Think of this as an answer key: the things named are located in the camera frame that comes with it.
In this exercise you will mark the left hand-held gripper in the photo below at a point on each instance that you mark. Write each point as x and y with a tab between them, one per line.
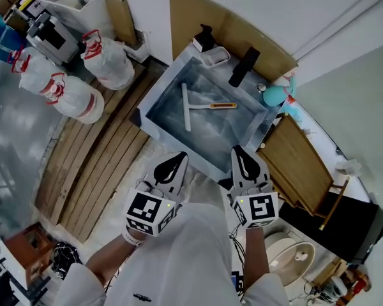
147	209

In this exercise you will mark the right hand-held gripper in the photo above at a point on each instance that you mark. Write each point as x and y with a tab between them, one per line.
257	209

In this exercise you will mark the person's left forearm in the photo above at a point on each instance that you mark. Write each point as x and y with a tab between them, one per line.
115	257

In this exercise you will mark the person's right forearm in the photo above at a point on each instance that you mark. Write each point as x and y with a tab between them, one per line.
256	260

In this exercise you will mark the wooden cabinet door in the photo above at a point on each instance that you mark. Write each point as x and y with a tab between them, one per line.
295	164

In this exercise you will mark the grey marble sink basin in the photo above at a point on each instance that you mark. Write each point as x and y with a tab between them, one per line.
207	132

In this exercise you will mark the teal rubber glove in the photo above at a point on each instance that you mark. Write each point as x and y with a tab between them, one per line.
274	94

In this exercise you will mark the white wristband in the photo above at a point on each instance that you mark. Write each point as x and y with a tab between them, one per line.
131	236

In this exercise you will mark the wooden plank pallet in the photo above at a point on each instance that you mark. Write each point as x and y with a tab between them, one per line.
92	158

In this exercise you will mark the person's white coat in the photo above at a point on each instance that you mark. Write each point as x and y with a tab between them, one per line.
178	260

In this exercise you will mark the black faucet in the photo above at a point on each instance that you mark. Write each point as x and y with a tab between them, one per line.
242	67

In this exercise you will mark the crumpled white tissue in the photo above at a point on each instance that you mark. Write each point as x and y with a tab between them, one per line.
348	167

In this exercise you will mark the white round bin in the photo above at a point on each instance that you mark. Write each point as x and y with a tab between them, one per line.
290	260

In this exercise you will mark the black box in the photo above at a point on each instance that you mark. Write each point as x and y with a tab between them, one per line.
341	228

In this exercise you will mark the white soap dish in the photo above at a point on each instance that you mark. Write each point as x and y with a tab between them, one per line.
214	56

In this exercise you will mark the black soap dispenser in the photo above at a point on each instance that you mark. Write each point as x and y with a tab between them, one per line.
204	38

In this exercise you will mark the cardboard back panel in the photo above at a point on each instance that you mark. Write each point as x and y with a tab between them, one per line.
229	24

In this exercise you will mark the tall cardboard box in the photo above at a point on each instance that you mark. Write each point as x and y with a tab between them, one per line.
121	19

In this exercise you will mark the brown wooden crate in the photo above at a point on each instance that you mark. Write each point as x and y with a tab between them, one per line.
28	253

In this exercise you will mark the silver appliance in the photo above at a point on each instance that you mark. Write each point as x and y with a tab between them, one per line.
52	38

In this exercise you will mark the blue water jug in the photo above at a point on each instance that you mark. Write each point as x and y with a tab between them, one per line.
0	38

